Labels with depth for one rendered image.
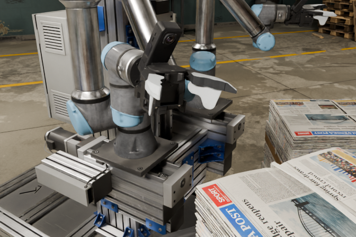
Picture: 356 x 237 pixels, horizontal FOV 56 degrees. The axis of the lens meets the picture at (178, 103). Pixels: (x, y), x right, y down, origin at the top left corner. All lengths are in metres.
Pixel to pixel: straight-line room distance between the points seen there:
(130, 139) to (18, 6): 6.48
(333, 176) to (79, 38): 0.71
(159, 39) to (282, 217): 0.36
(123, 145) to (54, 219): 0.88
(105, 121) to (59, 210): 1.00
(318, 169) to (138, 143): 0.60
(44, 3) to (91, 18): 6.48
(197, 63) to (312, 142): 0.56
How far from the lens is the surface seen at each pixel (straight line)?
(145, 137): 1.12
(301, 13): 1.61
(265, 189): 0.66
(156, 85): 0.50
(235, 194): 0.63
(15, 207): 2.07
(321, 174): 0.73
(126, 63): 0.68
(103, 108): 1.02
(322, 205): 0.66
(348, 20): 7.80
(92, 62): 0.99
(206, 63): 1.45
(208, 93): 0.60
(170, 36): 0.59
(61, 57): 1.45
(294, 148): 1.35
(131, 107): 0.77
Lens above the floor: 1.42
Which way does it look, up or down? 23 degrees down
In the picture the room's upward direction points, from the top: straight up
